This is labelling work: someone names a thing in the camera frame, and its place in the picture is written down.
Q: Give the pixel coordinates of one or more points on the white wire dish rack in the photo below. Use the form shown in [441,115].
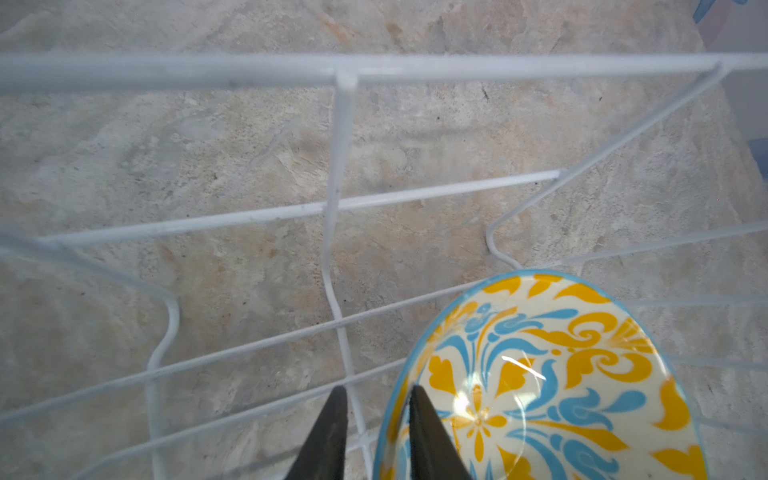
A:
[196,248]

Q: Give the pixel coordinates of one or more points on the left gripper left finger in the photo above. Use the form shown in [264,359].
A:
[322,455]

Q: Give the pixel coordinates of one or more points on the yellow patterned ceramic bowl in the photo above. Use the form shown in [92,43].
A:
[536,374]

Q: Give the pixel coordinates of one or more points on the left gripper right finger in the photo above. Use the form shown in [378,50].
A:
[433,455]

